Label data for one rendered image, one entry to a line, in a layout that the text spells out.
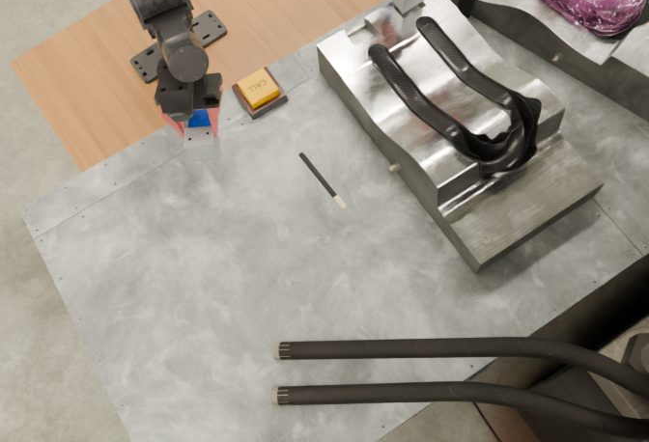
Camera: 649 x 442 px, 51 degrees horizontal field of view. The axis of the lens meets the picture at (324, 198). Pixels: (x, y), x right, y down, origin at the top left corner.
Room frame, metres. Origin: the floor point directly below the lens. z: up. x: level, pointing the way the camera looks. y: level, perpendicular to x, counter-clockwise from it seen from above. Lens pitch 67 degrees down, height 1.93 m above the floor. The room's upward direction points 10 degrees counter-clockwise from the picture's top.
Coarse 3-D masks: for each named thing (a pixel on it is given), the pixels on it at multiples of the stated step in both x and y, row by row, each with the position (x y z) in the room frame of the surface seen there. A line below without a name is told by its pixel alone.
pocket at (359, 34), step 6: (360, 24) 0.78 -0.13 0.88; (366, 24) 0.78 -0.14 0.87; (354, 30) 0.77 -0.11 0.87; (360, 30) 0.78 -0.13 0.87; (366, 30) 0.78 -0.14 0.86; (372, 30) 0.77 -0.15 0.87; (348, 36) 0.77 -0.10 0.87; (354, 36) 0.77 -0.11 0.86; (360, 36) 0.77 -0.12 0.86; (366, 36) 0.76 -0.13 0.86; (372, 36) 0.76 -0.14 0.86; (354, 42) 0.75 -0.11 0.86; (360, 42) 0.75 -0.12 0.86
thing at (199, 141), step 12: (192, 120) 0.60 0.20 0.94; (204, 120) 0.60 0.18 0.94; (192, 132) 0.57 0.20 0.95; (204, 132) 0.57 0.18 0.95; (192, 144) 0.55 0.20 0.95; (204, 144) 0.55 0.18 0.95; (216, 144) 0.55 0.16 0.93; (192, 156) 0.55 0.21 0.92; (204, 156) 0.55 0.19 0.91; (216, 156) 0.54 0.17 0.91
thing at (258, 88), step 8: (256, 72) 0.74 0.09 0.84; (264, 72) 0.74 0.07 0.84; (240, 80) 0.73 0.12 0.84; (248, 80) 0.73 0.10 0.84; (256, 80) 0.73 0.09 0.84; (264, 80) 0.72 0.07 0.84; (240, 88) 0.72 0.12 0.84; (248, 88) 0.71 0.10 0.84; (256, 88) 0.71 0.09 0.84; (264, 88) 0.71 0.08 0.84; (272, 88) 0.70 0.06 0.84; (248, 96) 0.70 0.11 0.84; (256, 96) 0.69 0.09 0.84; (264, 96) 0.69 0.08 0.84; (272, 96) 0.69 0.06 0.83; (256, 104) 0.68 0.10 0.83
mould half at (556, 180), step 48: (432, 0) 0.80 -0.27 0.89; (336, 48) 0.73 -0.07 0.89; (432, 48) 0.69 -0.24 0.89; (480, 48) 0.68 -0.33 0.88; (384, 96) 0.62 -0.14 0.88; (432, 96) 0.60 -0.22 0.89; (480, 96) 0.57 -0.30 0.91; (528, 96) 0.54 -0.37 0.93; (384, 144) 0.54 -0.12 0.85; (432, 144) 0.48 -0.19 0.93; (432, 192) 0.41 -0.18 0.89; (480, 192) 0.41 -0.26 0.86; (528, 192) 0.39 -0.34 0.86; (576, 192) 0.38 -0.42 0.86
